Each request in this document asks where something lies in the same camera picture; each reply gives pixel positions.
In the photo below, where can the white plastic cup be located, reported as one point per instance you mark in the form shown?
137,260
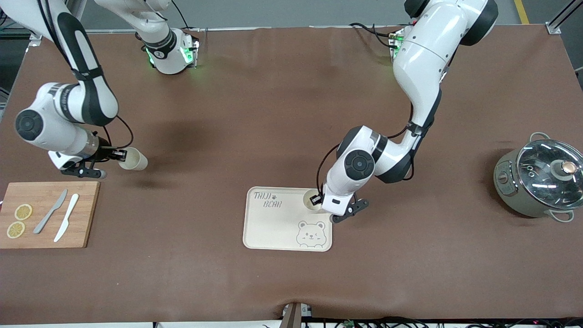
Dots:
308,202
136,160

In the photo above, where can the grey-green electric cooking pot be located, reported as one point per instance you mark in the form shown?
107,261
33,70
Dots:
505,187

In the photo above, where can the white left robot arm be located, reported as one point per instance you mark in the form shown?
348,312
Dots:
419,64

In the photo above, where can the wooden cutting board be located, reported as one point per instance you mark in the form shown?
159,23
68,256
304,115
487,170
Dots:
86,214

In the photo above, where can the white plastic knife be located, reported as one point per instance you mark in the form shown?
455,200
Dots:
67,216

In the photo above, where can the metal post with bracket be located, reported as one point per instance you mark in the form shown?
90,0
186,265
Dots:
294,316

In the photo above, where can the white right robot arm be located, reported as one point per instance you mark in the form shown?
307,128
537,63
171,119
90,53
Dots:
86,91

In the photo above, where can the brown table mat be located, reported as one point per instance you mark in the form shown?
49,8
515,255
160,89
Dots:
227,114

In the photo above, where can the aluminium frame profile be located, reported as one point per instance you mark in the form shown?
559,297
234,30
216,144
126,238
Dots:
562,17

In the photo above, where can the white tray with bear print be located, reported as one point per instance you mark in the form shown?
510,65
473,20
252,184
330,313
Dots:
273,228

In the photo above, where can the glass pot lid with knob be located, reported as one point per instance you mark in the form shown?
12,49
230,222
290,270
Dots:
542,173

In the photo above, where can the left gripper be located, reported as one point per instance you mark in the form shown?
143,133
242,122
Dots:
315,199

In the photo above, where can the grey plastic knife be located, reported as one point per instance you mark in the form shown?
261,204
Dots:
50,212

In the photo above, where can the yellow lemon slice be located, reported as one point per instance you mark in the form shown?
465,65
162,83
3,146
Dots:
23,212
15,229

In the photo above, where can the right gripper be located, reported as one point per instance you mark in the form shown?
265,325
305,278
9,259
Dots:
105,153

